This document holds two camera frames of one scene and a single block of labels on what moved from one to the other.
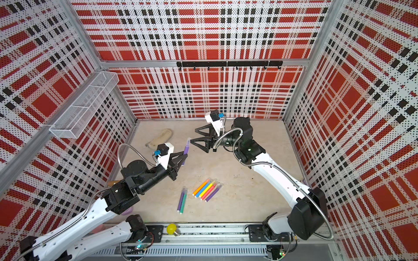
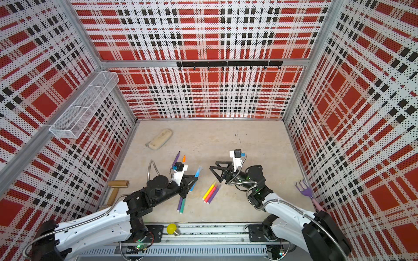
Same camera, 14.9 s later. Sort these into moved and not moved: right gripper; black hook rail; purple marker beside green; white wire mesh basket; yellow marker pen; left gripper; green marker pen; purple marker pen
Moved: purple marker pen; right gripper; yellow marker pen; left gripper
Not moved: black hook rail; green marker pen; white wire mesh basket; purple marker beside green
